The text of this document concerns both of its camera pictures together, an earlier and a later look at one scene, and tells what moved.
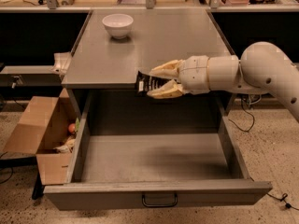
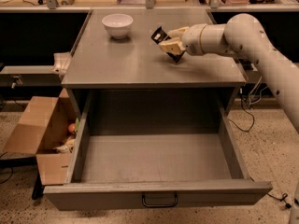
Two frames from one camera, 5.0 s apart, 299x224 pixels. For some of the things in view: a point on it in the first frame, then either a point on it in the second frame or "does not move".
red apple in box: x=71 y=127 does not move
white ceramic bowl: x=119 y=24 does not move
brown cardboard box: x=47 y=127 does not move
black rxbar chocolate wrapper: x=146 y=84 to x=160 y=35
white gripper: x=193 y=74 to x=192 y=38
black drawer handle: x=160 y=205 does not move
